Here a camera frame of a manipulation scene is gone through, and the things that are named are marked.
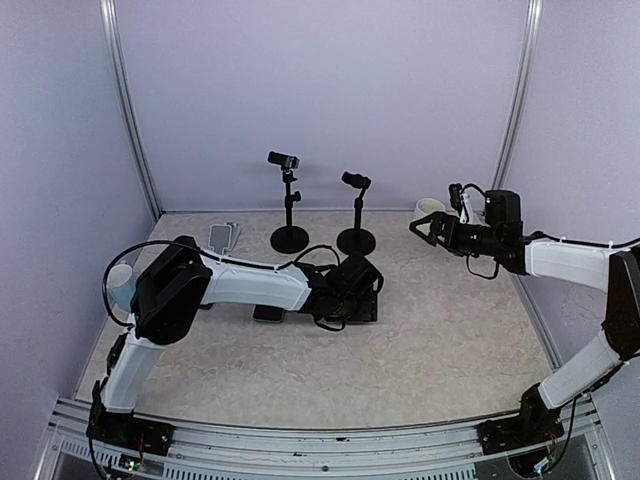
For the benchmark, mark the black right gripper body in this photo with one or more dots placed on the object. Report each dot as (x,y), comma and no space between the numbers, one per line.
(458,243)

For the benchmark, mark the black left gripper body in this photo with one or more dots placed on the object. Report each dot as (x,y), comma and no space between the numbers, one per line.
(354,312)

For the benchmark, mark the black round-base phone stand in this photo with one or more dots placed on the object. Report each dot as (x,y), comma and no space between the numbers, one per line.
(288,239)

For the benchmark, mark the black smartphone silver edge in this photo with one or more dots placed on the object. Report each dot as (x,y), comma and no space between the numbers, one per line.
(268,314)

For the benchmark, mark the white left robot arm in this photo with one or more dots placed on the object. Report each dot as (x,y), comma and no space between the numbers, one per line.
(182,279)

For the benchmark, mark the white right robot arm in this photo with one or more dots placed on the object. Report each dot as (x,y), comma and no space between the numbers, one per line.
(583,296)

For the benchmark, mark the grey folding phone stand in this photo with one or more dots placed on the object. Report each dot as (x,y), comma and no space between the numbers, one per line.
(223,237)

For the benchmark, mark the cream ceramic mug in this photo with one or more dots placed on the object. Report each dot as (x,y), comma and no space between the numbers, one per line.
(427,206)

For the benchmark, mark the light blue cup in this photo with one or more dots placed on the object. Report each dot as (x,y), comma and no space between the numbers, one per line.
(121,285)

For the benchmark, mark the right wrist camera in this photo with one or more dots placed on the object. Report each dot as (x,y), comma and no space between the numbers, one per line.
(455,192)

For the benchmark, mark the aluminium front rail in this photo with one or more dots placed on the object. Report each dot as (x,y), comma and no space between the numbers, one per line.
(202,450)

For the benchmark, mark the aluminium corner post right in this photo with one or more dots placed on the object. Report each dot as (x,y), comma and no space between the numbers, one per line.
(524,70)

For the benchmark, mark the aluminium corner post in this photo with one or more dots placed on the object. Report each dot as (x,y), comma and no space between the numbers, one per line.
(108,10)
(524,70)

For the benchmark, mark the aluminium corner post left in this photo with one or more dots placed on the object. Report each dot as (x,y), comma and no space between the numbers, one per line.
(108,10)

